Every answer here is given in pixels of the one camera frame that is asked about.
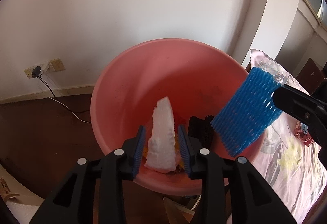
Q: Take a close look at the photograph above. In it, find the blue foam fruit net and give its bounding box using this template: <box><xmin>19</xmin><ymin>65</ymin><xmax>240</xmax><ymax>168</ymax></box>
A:
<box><xmin>211</xmin><ymin>67</ymin><xmax>282</xmax><ymax>157</ymax></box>

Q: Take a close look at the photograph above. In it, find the black foam fruit net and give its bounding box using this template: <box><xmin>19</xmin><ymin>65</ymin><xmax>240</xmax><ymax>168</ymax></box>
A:
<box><xmin>188</xmin><ymin>115</ymin><xmax>215</xmax><ymax>149</ymax></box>

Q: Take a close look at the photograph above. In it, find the floral red paper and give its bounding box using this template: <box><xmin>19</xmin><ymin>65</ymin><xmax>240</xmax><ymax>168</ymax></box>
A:
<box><xmin>294</xmin><ymin>121</ymin><xmax>314</xmax><ymax>147</ymax></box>

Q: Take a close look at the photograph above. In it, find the dark wooden cabinet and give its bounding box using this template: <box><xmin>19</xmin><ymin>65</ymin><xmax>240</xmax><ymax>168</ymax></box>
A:
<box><xmin>296</xmin><ymin>58</ymin><xmax>326</xmax><ymax>95</ymax></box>

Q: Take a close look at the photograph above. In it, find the pink floral tablecloth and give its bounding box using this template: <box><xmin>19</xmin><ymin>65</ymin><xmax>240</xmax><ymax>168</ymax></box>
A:
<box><xmin>236</xmin><ymin>50</ymin><xmax>326</xmax><ymax>223</ymax></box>

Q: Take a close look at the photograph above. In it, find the pink plastic basin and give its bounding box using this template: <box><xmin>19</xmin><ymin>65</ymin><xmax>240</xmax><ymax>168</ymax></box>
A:
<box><xmin>90</xmin><ymin>38</ymin><xmax>267</xmax><ymax>196</ymax></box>

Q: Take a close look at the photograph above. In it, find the black plug with cable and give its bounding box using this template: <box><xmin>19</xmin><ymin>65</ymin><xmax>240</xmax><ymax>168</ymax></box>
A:
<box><xmin>32</xmin><ymin>65</ymin><xmax>91</xmax><ymax>124</ymax></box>

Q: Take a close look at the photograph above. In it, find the wall power outlet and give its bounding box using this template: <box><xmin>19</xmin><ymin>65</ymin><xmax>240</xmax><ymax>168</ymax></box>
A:
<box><xmin>24</xmin><ymin>58</ymin><xmax>65</xmax><ymax>79</ymax></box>

